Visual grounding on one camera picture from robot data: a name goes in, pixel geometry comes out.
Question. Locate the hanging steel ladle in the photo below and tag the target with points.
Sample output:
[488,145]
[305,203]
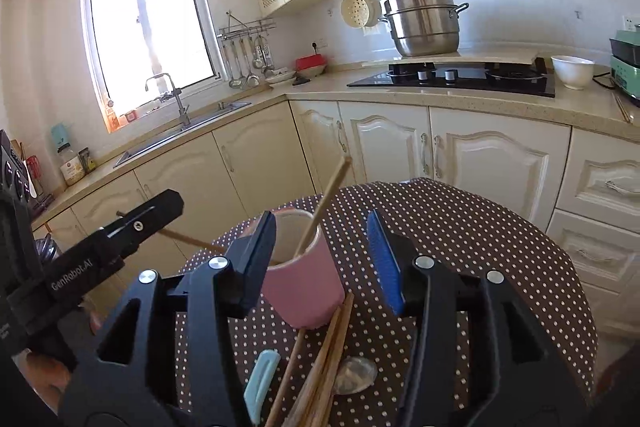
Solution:
[259,57]
[233,79]
[251,79]

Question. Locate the white board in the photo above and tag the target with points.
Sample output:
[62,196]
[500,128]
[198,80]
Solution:
[490,55]

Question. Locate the red bowl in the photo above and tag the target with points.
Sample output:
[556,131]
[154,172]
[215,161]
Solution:
[311,66]

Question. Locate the steel steamer pot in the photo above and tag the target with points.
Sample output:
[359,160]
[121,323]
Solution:
[425,27]

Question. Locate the white lidded jar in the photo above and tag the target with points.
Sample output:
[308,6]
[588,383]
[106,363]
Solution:
[72,169]

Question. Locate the brown polka dot tablecloth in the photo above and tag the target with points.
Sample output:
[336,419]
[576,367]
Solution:
[450,217]

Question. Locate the wall socket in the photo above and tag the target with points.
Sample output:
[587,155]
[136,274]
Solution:
[318,45]

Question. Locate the black gas stove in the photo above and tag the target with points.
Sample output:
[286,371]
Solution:
[400,82]

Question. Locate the person's left hand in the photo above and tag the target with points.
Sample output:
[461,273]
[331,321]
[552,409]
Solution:
[45,377]

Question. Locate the white bowl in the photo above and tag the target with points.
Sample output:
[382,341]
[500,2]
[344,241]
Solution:
[572,72]

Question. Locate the cream lower kitchen cabinets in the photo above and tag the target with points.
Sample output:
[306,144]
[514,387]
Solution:
[475,147]

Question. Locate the steel sink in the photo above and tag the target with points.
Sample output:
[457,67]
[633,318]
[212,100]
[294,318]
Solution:
[150,146]

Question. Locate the countertop utensil holder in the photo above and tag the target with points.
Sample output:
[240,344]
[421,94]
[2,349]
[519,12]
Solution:
[42,201]

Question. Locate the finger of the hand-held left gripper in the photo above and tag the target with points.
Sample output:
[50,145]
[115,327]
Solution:
[145,217]

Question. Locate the light blue sheathed knife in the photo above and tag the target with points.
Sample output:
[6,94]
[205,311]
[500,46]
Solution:
[262,382]

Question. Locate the counter chopstick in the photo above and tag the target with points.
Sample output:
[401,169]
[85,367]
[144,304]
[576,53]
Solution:
[625,108]
[621,108]

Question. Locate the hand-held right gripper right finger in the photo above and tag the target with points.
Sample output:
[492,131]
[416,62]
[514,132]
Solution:
[385,262]

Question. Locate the wall utensil rack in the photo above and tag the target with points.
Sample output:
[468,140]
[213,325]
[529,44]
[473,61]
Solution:
[247,27]

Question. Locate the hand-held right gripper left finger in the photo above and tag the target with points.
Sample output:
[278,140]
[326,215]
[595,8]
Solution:
[265,234]

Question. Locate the light blue box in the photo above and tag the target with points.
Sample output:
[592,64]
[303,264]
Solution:
[59,137]

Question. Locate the cream plastic strainer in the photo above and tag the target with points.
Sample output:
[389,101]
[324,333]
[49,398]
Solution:
[357,9]

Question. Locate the white plates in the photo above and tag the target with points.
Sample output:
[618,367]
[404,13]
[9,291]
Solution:
[280,78]

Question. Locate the beige kitchen countertop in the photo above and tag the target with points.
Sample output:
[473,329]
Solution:
[325,89]

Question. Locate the steel faucet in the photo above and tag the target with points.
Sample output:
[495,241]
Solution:
[183,107]

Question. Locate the small red item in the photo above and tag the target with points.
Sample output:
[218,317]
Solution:
[130,116]

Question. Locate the orange packet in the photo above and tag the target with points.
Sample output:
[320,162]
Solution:
[111,117]

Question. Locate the green kitchen appliance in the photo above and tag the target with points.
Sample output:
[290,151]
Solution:
[627,67]

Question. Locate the small dark jar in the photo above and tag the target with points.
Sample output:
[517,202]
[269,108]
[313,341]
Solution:
[86,159]

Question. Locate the kitchen window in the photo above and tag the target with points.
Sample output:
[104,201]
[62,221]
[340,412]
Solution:
[150,32]

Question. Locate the pink cup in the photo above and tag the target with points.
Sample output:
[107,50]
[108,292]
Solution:
[305,292]

